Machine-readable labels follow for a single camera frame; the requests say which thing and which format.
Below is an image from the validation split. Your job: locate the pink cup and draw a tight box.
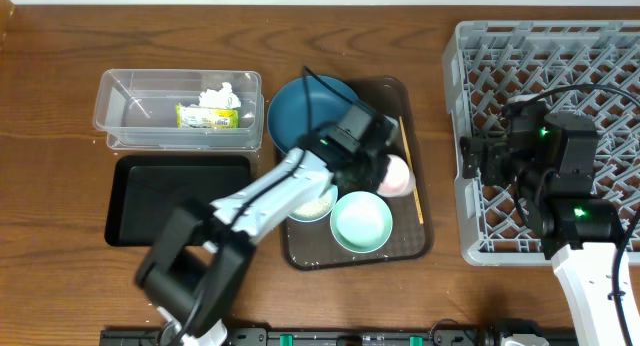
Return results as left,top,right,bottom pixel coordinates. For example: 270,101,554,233
377,154,416,198

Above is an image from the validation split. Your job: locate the dark blue plate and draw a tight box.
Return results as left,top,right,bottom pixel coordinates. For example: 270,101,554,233
267,76,358,154

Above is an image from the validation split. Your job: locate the light blue rice bowl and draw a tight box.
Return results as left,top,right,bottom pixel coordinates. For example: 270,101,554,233
289,185,338,222

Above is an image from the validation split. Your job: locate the mint green bowl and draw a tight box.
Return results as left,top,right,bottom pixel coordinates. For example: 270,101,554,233
330,191,393,254

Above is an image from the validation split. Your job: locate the white tissue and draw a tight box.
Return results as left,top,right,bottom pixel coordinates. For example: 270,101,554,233
199,82,241,110

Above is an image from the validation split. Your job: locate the yellow snack wrapper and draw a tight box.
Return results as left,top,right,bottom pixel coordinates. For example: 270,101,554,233
175,104,239,129

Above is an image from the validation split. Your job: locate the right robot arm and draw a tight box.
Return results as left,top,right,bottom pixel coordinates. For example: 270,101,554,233
459,101,639,345

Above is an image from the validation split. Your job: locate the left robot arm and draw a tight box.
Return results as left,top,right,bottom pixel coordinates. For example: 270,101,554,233
134,101,399,345

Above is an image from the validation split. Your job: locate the grey dishwasher rack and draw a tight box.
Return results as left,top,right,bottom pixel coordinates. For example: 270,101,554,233
443,20,639,266

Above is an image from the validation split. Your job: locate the wooden chopstick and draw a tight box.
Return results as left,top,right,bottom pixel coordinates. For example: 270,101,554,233
398,116,424,225

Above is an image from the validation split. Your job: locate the brown serving tray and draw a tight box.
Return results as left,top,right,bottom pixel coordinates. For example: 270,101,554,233
279,77,433,271

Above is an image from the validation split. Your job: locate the clear plastic bin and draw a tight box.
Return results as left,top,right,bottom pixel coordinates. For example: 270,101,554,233
93,69,264,152

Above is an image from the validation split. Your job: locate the black tray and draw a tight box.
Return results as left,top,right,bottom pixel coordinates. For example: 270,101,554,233
104,155,252,247

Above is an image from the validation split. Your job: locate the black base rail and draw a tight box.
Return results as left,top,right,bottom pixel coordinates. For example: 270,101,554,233
98,327,576,346

